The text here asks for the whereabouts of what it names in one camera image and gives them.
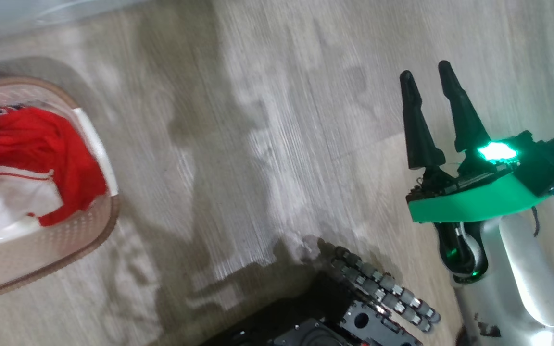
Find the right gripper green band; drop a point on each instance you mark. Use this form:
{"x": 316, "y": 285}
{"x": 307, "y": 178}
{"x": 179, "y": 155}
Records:
{"x": 474, "y": 204}

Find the red and white garment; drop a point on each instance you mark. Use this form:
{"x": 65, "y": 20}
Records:
{"x": 41, "y": 144}

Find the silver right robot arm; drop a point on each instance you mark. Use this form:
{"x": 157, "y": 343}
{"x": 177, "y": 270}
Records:
{"x": 527, "y": 269}

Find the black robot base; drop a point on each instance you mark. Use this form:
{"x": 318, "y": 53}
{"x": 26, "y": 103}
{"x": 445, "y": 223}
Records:
{"x": 306, "y": 331}

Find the cream perforated laundry basket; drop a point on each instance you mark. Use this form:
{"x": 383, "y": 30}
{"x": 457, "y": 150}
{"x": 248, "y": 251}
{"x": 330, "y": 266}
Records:
{"x": 41, "y": 254}

